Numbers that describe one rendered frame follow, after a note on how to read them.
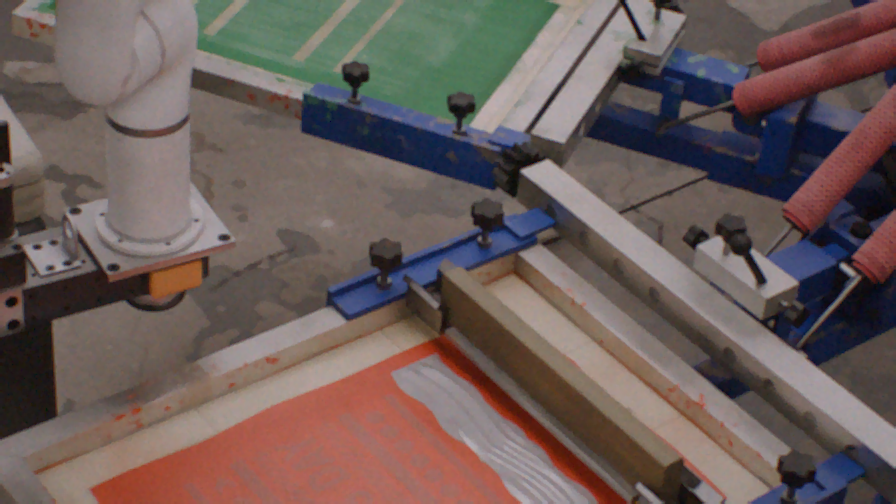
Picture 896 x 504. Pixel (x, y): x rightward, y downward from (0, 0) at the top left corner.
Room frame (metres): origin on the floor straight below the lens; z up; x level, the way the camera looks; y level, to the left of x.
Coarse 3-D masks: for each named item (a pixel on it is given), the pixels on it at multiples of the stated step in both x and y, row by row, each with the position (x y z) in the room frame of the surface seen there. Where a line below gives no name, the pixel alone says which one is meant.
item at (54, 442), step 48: (432, 288) 2.00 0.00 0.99; (576, 288) 2.02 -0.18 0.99; (288, 336) 1.87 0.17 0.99; (336, 336) 1.90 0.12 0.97; (624, 336) 1.93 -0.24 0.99; (144, 384) 1.76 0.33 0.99; (192, 384) 1.77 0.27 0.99; (240, 384) 1.81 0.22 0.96; (672, 384) 1.85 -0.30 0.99; (48, 432) 1.67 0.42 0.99; (96, 432) 1.69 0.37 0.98; (720, 432) 1.79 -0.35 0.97; (768, 432) 1.78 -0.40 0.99; (0, 480) 1.59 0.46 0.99; (768, 480) 1.72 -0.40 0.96
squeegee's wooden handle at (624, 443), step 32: (448, 288) 1.93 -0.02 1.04; (480, 288) 1.91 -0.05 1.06; (448, 320) 1.92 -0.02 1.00; (480, 320) 1.88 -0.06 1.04; (512, 320) 1.86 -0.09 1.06; (512, 352) 1.83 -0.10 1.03; (544, 352) 1.80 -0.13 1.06; (544, 384) 1.78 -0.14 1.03; (576, 384) 1.75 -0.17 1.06; (576, 416) 1.74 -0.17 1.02; (608, 416) 1.70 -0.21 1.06; (608, 448) 1.70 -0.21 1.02; (640, 448) 1.66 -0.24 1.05; (640, 480) 1.65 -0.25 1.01; (672, 480) 1.64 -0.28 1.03
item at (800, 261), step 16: (768, 256) 2.05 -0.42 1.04; (784, 256) 2.06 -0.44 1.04; (800, 256) 2.06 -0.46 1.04; (816, 256) 2.06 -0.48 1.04; (800, 272) 2.03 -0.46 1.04; (816, 272) 2.03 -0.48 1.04; (832, 272) 2.05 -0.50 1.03; (800, 288) 2.01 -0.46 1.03; (816, 288) 2.03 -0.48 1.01; (736, 304) 1.95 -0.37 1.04; (768, 320) 1.98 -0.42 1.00
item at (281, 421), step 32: (416, 352) 1.91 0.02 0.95; (448, 352) 1.91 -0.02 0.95; (352, 384) 1.84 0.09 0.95; (384, 384) 1.84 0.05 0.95; (480, 384) 1.86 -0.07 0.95; (256, 416) 1.77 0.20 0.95; (288, 416) 1.77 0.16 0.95; (320, 416) 1.78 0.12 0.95; (512, 416) 1.81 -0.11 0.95; (192, 448) 1.70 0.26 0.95; (224, 448) 1.71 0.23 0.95; (256, 448) 1.71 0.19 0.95; (128, 480) 1.64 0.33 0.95; (160, 480) 1.64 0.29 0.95; (192, 480) 1.65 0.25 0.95
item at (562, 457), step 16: (544, 432) 1.78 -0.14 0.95; (544, 448) 1.75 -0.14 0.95; (560, 448) 1.76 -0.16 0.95; (672, 448) 1.77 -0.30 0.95; (480, 464) 1.72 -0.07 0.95; (560, 464) 1.73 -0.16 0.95; (576, 464) 1.73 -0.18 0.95; (688, 464) 1.75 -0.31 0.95; (496, 480) 1.69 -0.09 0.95; (576, 480) 1.71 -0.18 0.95; (592, 480) 1.71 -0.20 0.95; (704, 480) 1.72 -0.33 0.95; (512, 496) 1.67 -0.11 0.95; (608, 496) 1.68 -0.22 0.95
